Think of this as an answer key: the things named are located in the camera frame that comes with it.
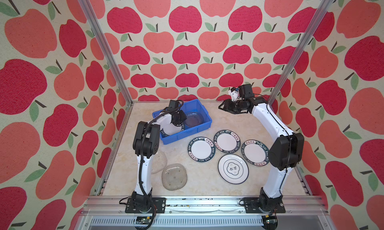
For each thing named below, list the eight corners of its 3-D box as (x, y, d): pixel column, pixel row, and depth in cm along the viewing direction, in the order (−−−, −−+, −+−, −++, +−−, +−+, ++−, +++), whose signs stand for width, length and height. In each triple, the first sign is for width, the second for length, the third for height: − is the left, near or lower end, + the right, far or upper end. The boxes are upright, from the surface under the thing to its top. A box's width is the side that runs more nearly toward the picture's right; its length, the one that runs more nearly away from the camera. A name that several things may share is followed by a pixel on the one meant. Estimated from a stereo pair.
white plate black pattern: (220, 184, 83) (220, 183, 81) (216, 155, 94) (217, 154, 92) (250, 184, 83) (251, 183, 81) (243, 155, 94) (244, 154, 92)
